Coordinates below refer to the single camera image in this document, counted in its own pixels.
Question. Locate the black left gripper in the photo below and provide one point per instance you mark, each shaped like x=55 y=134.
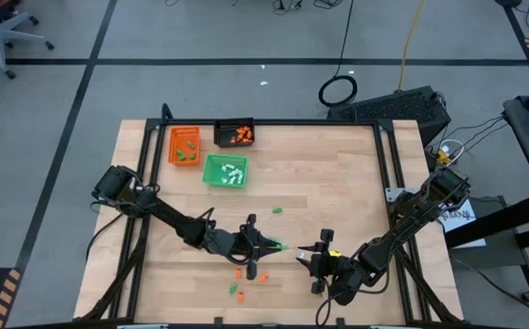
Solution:
x=232 y=244

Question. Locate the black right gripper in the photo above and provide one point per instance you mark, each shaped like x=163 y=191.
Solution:
x=337 y=274

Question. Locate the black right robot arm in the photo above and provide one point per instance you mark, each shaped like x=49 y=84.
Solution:
x=405 y=224

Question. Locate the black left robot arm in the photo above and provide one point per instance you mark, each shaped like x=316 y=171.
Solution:
x=172 y=219

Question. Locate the orange skeleton toy figure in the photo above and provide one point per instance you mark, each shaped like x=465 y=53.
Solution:
x=263 y=277

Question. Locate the green plastic basket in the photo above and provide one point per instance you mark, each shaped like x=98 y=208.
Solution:
x=214 y=176

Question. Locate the black plastic basket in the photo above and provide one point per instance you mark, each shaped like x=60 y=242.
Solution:
x=223 y=132

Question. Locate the orange plastic basket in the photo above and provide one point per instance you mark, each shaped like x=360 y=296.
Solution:
x=177 y=137

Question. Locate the white printed paper sheet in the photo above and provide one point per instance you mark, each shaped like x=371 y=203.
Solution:
x=460 y=224

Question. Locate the black computer case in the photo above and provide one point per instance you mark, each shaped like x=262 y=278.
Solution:
x=392 y=112

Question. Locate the white and yellow power plug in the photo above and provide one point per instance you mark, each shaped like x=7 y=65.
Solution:
x=444 y=156

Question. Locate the grey metal bracket plate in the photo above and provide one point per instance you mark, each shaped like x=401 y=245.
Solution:
x=394 y=194

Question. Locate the black aluminium table frame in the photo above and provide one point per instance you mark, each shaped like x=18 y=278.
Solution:
x=314 y=122

